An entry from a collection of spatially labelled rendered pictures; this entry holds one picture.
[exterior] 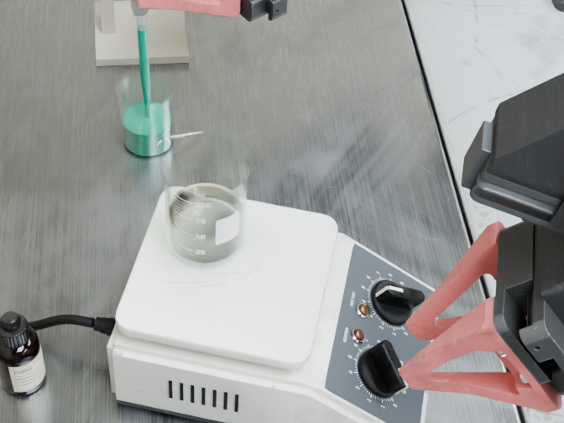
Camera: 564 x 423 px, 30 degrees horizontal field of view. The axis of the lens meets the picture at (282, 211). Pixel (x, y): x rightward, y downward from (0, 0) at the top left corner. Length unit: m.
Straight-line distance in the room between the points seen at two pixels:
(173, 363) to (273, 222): 0.11
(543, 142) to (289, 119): 0.45
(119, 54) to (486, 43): 0.33
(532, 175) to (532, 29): 0.56
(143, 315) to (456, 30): 0.48
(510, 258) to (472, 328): 0.04
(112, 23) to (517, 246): 0.51
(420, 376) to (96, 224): 0.33
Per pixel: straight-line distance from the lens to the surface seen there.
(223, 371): 0.64
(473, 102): 0.92
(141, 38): 0.78
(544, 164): 0.46
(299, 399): 0.64
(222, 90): 0.90
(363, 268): 0.70
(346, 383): 0.65
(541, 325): 0.49
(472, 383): 0.55
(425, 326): 0.59
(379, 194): 0.83
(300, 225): 0.68
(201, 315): 0.64
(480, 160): 0.47
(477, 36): 0.99
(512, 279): 0.52
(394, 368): 0.66
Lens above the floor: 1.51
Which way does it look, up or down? 48 degrees down
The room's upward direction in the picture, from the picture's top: 5 degrees clockwise
